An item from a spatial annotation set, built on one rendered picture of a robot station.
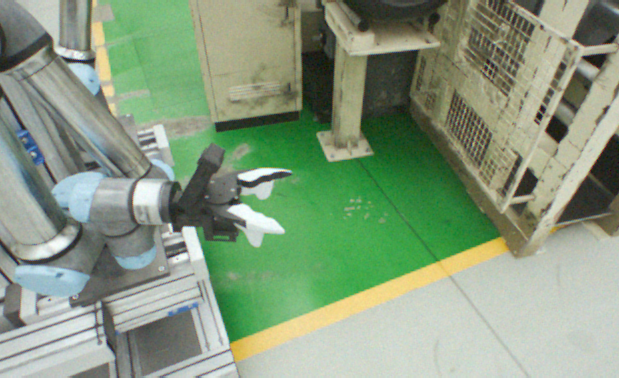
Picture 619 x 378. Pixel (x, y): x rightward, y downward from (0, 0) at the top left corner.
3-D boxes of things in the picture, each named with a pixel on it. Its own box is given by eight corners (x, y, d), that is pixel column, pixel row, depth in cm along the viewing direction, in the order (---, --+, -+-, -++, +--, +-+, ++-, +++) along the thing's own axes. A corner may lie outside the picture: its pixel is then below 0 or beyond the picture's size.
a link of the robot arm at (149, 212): (146, 169, 69) (127, 199, 63) (172, 170, 69) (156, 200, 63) (155, 204, 74) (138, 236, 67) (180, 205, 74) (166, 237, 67)
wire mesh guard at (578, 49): (409, 95, 228) (436, -44, 179) (412, 95, 229) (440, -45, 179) (500, 213, 167) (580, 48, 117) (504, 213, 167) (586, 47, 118)
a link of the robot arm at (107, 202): (97, 201, 75) (79, 166, 69) (156, 203, 75) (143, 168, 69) (78, 235, 69) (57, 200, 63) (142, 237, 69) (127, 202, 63)
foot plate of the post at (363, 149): (316, 134, 253) (316, 128, 250) (358, 127, 258) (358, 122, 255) (328, 162, 235) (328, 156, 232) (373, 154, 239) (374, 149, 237)
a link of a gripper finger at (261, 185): (283, 186, 78) (238, 203, 74) (282, 159, 74) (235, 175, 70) (292, 195, 76) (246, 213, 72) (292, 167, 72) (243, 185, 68)
